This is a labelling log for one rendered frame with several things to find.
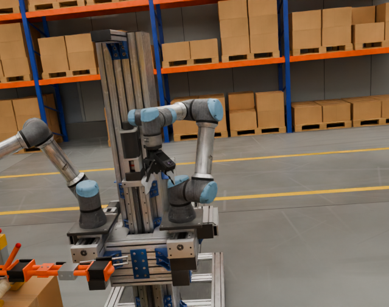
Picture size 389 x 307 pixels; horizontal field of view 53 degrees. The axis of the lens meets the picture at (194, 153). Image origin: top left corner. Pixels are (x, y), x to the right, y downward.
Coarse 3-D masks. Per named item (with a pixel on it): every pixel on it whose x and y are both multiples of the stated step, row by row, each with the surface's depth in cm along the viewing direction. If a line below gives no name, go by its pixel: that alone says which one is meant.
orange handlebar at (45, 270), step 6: (42, 264) 166; (48, 264) 165; (0, 270) 165; (30, 270) 163; (36, 270) 161; (42, 270) 161; (48, 270) 161; (54, 270) 161; (78, 270) 159; (84, 270) 159; (108, 270) 157; (42, 276) 162; (48, 276) 161
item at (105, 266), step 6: (90, 264) 160; (96, 264) 160; (102, 264) 159; (108, 264) 159; (90, 270) 156; (96, 270) 156; (102, 270) 155; (90, 276) 158; (96, 276) 157; (102, 276) 157; (108, 276) 158
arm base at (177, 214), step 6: (180, 204) 205; (186, 204) 207; (174, 210) 207; (180, 210) 206; (186, 210) 207; (192, 210) 210; (168, 216) 211; (174, 216) 207; (180, 216) 206; (186, 216) 206; (192, 216) 208; (174, 222) 207; (180, 222) 206
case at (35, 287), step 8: (32, 280) 182; (40, 280) 181; (48, 280) 181; (56, 280) 186; (24, 288) 176; (32, 288) 176; (40, 288) 175; (48, 288) 179; (56, 288) 186; (8, 296) 171; (16, 296) 171; (24, 296) 170; (32, 296) 170; (40, 296) 172; (48, 296) 178; (56, 296) 185; (8, 304) 166; (16, 304) 165; (24, 304) 164; (32, 304) 166; (40, 304) 172; (48, 304) 178; (56, 304) 185
